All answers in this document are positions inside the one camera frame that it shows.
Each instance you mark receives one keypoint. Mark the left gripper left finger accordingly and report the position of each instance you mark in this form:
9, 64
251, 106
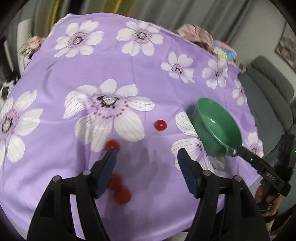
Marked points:
52, 219

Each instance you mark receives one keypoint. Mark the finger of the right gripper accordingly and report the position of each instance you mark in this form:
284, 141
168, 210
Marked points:
267, 172

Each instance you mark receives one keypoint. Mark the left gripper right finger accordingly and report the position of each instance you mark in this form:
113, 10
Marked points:
227, 210

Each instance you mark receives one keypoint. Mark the green plastic bowl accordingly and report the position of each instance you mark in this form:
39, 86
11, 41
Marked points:
216, 128

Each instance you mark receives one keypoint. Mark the red cherry tomato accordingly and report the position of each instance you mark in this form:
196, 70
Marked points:
112, 144
160, 125
122, 196
115, 182

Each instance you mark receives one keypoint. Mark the right hand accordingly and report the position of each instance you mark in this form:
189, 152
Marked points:
268, 204

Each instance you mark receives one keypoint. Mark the grey sofa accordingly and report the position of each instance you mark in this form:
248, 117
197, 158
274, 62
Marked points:
270, 99

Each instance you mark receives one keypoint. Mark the cartoon print pillow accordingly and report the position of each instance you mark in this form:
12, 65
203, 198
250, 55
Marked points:
223, 51

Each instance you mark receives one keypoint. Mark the purple floral tablecloth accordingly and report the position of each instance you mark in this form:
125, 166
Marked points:
101, 77

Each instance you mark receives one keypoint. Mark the pink crumpled cloth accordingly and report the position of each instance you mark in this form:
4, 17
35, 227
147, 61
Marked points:
196, 35

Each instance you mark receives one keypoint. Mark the floral cloth pile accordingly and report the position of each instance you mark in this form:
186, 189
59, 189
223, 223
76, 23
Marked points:
32, 45

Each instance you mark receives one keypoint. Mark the yellow patterned curtain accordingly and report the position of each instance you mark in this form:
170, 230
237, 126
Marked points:
121, 7

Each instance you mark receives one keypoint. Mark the framed wall picture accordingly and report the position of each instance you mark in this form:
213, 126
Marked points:
286, 47

